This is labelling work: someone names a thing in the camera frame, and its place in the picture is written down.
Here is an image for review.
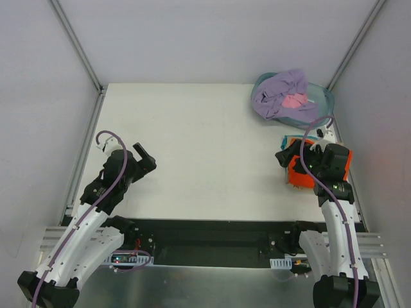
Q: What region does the purple t shirt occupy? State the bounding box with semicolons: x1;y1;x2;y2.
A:
251;69;319;123

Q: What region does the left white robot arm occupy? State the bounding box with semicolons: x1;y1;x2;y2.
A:
17;140;157;307

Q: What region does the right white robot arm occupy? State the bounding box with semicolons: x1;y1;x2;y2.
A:
275;138;380;307

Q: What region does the folded teal t shirt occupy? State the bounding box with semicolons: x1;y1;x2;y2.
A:
280;135;303;150

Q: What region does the folded orange t shirt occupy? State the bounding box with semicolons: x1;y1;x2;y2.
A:
286;150;353;189

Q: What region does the pink t shirt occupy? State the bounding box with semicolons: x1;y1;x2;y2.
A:
282;93;308;108

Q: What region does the clear blue plastic bin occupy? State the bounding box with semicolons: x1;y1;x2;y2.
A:
251;73;335;129

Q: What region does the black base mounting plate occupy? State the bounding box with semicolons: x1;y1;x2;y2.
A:
120;219;331;268

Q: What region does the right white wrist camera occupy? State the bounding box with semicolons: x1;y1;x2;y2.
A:
310;126;336;152

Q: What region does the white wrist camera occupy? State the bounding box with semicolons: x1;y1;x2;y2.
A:
97;137;123;157
310;126;336;152

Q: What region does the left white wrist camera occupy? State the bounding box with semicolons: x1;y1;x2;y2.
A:
97;137;123;157

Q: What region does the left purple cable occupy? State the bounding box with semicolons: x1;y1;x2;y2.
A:
30;130;128;308

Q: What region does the left aluminium frame post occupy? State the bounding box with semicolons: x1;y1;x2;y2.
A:
48;0;103;93

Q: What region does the aluminium frame post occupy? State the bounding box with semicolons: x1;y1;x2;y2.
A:
326;0;387;91
48;0;103;93

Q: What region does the left white cable duct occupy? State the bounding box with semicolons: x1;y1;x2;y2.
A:
102;253;154;267

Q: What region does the white cable duct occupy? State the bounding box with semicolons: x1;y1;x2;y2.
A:
270;257;293;270
102;253;154;267

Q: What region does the right white cable duct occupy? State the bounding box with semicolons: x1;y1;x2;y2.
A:
270;257;293;270

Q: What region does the right aluminium frame post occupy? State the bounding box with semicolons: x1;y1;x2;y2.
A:
326;0;387;91

